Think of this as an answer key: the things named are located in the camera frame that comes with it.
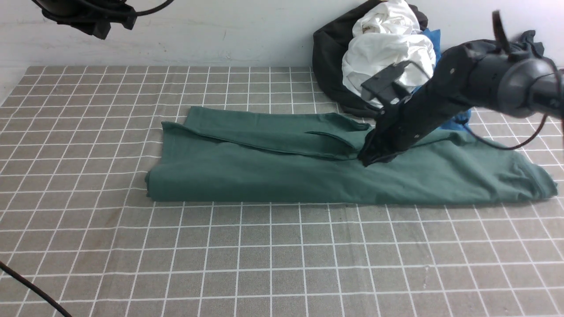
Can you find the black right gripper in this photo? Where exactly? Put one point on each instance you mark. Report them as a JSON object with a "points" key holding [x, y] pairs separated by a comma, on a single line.
{"points": [[436, 102]]}

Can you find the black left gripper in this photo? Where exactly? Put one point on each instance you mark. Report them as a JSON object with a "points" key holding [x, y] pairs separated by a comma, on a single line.
{"points": [[83, 18]]}

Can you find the green long sleeve shirt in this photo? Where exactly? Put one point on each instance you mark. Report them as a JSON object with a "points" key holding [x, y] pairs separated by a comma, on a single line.
{"points": [[228, 156]]}

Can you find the white crumpled shirt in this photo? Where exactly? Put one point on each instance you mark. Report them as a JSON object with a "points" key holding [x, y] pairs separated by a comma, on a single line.
{"points": [[387, 34]]}

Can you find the dark grey crumpled shirt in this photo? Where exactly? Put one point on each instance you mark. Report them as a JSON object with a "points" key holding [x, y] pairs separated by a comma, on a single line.
{"points": [[524, 43]]}

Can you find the black garment under pile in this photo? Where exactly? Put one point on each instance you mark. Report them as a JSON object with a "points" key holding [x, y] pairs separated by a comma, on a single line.
{"points": [[329, 46]]}

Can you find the grey checkered tablecloth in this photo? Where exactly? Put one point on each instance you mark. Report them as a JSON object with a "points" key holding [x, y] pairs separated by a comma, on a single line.
{"points": [[76, 142]]}

